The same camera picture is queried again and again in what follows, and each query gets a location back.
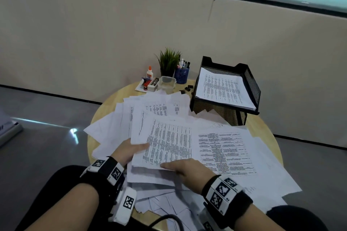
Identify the person's left hand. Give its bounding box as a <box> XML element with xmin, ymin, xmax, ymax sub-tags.
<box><xmin>111</xmin><ymin>138</ymin><xmax>150</xmax><ymax>168</ymax></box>

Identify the person's right hand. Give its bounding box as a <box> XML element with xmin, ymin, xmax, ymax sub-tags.
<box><xmin>160</xmin><ymin>158</ymin><xmax>217</xmax><ymax>195</ymax></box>

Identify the pile of printed papers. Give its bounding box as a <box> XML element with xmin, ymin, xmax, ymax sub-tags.
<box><xmin>83</xmin><ymin>90</ymin><xmax>303</xmax><ymax>231</ymax></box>

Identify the black mesh paper tray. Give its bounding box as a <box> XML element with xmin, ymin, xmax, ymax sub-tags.
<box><xmin>189</xmin><ymin>56</ymin><xmax>261</xmax><ymax>127</ymax></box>

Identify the person's left forearm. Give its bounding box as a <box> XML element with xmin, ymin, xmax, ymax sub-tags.
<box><xmin>26</xmin><ymin>183</ymin><xmax>99</xmax><ymax>231</ymax></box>

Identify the person's right forearm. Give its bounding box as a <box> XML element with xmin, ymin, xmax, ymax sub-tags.
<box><xmin>234</xmin><ymin>204</ymin><xmax>285</xmax><ymax>231</ymax></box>

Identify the black left wrist band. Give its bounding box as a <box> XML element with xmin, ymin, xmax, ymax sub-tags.
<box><xmin>80</xmin><ymin>156</ymin><xmax>126</xmax><ymax>212</ymax></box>

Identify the black wrist band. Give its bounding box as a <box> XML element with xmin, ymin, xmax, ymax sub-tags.
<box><xmin>80</xmin><ymin>156</ymin><xmax>126</xmax><ymax>212</ymax></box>
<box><xmin>202</xmin><ymin>174</ymin><xmax>254</xmax><ymax>230</ymax></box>

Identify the round wooden table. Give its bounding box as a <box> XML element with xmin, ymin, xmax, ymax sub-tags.
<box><xmin>87</xmin><ymin>79</ymin><xmax>284</xmax><ymax>223</ymax></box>

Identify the black right wrist band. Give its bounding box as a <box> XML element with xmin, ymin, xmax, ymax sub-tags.
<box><xmin>202</xmin><ymin>174</ymin><xmax>254</xmax><ymax>230</ymax></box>

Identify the white tray with stapler items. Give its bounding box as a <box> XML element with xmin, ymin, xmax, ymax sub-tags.
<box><xmin>135</xmin><ymin>78</ymin><xmax>159</xmax><ymax>93</ymax></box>

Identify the white box black label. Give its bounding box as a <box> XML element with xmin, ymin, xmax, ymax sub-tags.
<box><xmin>147</xmin><ymin>77</ymin><xmax>160</xmax><ymax>92</ymax></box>

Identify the clear plastic box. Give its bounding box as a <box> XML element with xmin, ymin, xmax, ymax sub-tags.
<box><xmin>158</xmin><ymin>76</ymin><xmax>177</xmax><ymax>95</ymax></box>

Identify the heap of black binder clips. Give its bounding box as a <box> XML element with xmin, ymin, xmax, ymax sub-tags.
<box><xmin>179</xmin><ymin>84</ymin><xmax>194</xmax><ymax>95</ymax></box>

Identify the blue mesh pen holder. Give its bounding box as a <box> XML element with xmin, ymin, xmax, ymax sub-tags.
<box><xmin>174</xmin><ymin>67</ymin><xmax>190</xmax><ymax>84</ymax></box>

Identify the green potted plant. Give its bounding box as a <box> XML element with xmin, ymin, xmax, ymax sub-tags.
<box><xmin>155</xmin><ymin>47</ymin><xmax>181</xmax><ymax>78</ymax></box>

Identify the bunch of marker pens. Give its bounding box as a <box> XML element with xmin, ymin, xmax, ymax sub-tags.
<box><xmin>176</xmin><ymin>59</ymin><xmax>191</xmax><ymax>70</ymax></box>

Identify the black left camera cable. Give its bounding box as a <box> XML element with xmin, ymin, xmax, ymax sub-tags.
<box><xmin>147</xmin><ymin>214</ymin><xmax>185</xmax><ymax>231</ymax></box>

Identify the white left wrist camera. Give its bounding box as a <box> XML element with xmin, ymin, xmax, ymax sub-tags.
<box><xmin>108</xmin><ymin>186</ymin><xmax>137</xmax><ymax>226</ymax></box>

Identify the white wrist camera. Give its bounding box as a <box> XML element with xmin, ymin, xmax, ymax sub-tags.
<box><xmin>108</xmin><ymin>186</ymin><xmax>137</xmax><ymax>226</ymax></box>
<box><xmin>200</xmin><ymin>212</ymin><xmax>217</xmax><ymax>231</ymax></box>

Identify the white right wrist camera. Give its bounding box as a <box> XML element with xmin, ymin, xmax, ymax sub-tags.
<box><xmin>200</xmin><ymin>212</ymin><xmax>217</xmax><ymax>231</ymax></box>

